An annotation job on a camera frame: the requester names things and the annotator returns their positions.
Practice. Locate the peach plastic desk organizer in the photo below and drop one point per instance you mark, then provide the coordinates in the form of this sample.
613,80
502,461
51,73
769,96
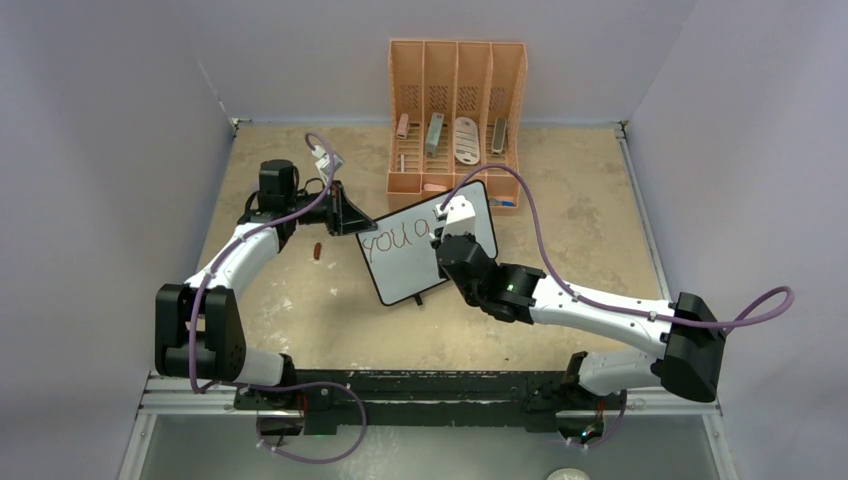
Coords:
456,110

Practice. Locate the black framed whiteboard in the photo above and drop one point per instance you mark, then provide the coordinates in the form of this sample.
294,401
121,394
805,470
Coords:
398,254

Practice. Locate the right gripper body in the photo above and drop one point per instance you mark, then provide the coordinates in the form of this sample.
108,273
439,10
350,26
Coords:
470,236

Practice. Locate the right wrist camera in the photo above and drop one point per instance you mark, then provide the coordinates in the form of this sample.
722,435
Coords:
458,218

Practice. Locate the pink flat item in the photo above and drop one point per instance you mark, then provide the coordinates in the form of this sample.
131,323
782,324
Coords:
429,187

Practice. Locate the grey green box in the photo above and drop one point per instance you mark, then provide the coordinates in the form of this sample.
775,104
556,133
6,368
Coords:
433,134

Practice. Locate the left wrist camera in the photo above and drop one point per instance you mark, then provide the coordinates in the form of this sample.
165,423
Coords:
324,163

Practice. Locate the white oval perforated plate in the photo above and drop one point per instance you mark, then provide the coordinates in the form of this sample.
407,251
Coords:
466,141

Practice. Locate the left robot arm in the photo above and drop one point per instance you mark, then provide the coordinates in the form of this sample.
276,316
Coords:
198,329

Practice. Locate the black aluminium base frame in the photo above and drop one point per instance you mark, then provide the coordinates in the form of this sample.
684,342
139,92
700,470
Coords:
396,424

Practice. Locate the blue grey small item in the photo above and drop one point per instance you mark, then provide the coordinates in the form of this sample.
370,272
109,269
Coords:
501,203

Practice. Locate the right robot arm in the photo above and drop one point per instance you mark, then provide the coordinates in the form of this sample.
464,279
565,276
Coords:
676,345

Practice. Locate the white round object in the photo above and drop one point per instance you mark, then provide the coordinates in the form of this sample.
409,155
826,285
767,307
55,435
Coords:
568,474

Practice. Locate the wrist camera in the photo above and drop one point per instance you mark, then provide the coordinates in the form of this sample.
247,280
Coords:
458,218
324,163

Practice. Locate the grey eraser block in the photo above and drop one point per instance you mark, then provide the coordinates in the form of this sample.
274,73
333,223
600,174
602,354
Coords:
498,138

